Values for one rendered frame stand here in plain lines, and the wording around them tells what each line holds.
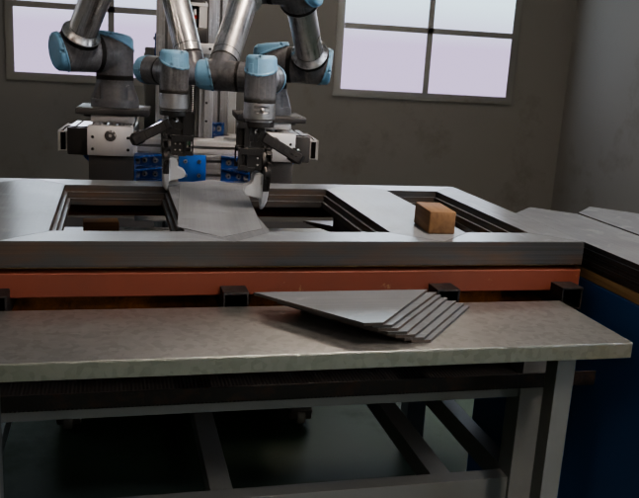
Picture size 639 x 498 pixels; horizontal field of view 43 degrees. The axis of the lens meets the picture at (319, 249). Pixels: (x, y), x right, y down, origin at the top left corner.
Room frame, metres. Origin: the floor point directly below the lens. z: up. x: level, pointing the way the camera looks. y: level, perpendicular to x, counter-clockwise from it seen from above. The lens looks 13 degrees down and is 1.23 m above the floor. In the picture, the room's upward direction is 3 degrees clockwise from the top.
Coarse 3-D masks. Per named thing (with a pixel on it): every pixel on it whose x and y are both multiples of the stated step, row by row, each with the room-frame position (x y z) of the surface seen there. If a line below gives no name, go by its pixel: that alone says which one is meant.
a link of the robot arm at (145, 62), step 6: (138, 60) 2.20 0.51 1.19; (144, 60) 2.18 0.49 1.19; (150, 60) 2.16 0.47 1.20; (138, 66) 2.19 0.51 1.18; (144, 66) 2.17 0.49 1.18; (150, 66) 2.15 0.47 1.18; (138, 72) 2.19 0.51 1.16; (144, 72) 2.17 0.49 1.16; (150, 72) 2.15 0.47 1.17; (138, 78) 2.21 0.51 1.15; (144, 78) 2.18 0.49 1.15; (150, 78) 2.16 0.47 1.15; (156, 84) 2.17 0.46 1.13
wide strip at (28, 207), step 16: (0, 192) 1.93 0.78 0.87; (16, 192) 1.94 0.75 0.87; (32, 192) 1.95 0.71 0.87; (48, 192) 1.97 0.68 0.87; (0, 208) 1.73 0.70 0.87; (16, 208) 1.74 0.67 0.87; (32, 208) 1.75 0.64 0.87; (48, 208) 1.76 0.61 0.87; (0, 224) 1.58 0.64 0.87; (16, 224) 1.58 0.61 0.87; (32, 224) 1.59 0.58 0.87; (48, 224) 1.60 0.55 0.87
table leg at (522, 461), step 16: (528, 368) 1.73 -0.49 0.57; (544, 368) 1.74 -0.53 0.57; (512, 400) 1.76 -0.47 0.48; (528, 400) 1.74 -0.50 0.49; (512, 416) 1.75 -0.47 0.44; (528, 416) 1.74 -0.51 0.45; (512, 432) 1.74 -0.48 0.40; (528, 432) 1.74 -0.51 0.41; (512, 448) 1.74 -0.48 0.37; (528, 448) 1.74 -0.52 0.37; (512, 464) 1.73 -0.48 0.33; (528, 464) 1.74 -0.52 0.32; (512, 480) 1.73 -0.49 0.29; (528, 480) 1.74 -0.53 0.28; (512, 496) 1.73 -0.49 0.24; (528, 496) 1.74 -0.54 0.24
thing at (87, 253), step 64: (64, 192) 2.08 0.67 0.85; (128, 192) 2.13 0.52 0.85; (320, 192) 2.27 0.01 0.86; (0, 256) 1.44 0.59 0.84; (64, 256) 1.47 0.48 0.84; (128, 256) 1.50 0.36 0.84; (192, 256) 1.53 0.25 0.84; (256, 256) 1.56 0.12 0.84; (320, 256) 1.60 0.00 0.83; (384, 256) 1.63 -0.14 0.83; (448, 256) 1.67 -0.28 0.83; (512, 256) 1.71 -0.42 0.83; (576, 256) 1.75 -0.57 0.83
